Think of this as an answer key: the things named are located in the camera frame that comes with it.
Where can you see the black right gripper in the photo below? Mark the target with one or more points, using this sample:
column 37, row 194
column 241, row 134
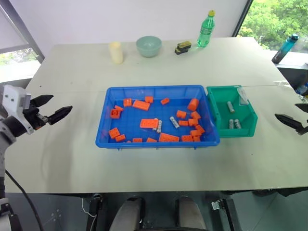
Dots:
column 304, row 128

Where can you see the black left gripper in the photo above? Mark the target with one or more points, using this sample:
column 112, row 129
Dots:
column 32, row 115

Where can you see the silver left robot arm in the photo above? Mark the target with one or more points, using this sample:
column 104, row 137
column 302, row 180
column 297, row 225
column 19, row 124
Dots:
column 5, row 134

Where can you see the green plastic bin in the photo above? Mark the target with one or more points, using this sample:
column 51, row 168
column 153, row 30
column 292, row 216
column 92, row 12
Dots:
column 223, row 113

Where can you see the black side table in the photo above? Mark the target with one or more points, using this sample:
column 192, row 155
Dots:
column 294, row 72

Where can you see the clear plastic label holder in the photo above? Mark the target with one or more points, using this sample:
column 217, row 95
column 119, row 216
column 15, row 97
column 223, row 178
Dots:
column 243, row 97

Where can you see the square orange block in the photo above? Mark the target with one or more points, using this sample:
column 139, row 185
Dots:
column 114, row 132
column 115, row 113

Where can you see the blue water bottle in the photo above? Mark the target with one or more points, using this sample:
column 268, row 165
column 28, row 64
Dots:
column 284, row 49

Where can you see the cream cylindrical cup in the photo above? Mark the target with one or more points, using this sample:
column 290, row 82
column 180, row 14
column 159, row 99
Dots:
column 116, row 53

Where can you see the large flat orange block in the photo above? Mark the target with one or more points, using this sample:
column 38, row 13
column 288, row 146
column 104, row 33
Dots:
column 148, row 123
column 168, row 137
column 141, row 105

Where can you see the blue plastic tray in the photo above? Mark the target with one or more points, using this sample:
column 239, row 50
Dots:
column 144, row 115

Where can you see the tall orange block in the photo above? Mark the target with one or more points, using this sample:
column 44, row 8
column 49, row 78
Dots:
column 193, row 104

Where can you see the pale green bowl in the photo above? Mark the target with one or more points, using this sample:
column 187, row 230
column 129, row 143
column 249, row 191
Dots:
column 148, row 47

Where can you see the green plastic bottle yellow cap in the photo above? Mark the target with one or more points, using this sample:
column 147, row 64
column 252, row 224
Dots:
column 205, row 31

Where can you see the grey rounded leg shape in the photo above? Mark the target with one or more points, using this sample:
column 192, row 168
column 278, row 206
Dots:
column 127, row 214
column 190, row 214

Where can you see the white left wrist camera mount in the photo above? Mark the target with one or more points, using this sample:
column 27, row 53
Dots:
column 13, row 101

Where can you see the dark window frame beam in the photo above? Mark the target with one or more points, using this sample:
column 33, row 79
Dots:
column 243, row 16
column 22, row 30

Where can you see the black table frame leg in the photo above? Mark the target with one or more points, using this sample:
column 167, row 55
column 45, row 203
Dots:
column 96, row 207
column 227, row 211

